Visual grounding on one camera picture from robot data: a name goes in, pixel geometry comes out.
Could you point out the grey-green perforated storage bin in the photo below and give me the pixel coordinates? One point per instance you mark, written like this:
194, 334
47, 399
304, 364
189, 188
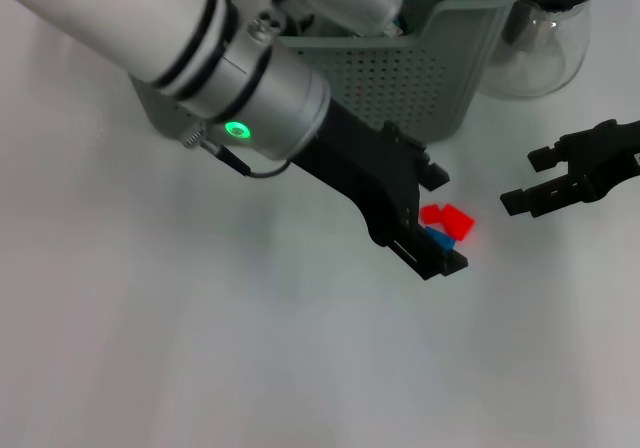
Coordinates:
425, 78

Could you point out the small orange-red square brick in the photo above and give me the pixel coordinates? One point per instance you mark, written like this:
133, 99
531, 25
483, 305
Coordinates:
431, 214

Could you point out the clear glass carafe black lid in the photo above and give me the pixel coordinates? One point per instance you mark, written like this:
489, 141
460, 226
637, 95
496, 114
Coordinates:
540, 63

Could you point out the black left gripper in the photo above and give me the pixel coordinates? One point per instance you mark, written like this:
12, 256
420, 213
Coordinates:
365, 168

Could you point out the orange-red slope brick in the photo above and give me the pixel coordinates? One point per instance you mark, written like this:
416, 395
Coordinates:
459, 223

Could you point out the blue toy brick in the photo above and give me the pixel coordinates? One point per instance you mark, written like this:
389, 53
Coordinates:
442, 240

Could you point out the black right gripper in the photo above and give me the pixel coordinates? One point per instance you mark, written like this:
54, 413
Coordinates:
610, 158

